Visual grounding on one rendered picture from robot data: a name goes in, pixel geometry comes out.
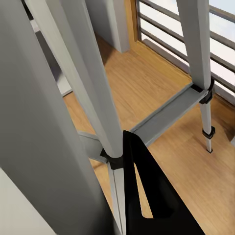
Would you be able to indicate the fixed window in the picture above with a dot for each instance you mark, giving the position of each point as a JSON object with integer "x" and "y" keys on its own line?
{"x": 155, "y": 34}

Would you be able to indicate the camera tripod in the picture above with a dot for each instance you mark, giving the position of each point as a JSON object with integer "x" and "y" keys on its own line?
{"x": 47, "y": 183}

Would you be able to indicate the desk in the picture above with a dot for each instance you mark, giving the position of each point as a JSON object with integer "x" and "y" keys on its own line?
{"x": 61, "y": 81}

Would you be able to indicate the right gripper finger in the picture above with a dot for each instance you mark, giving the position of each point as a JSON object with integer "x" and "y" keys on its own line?
{"x": 170, "y": 215}

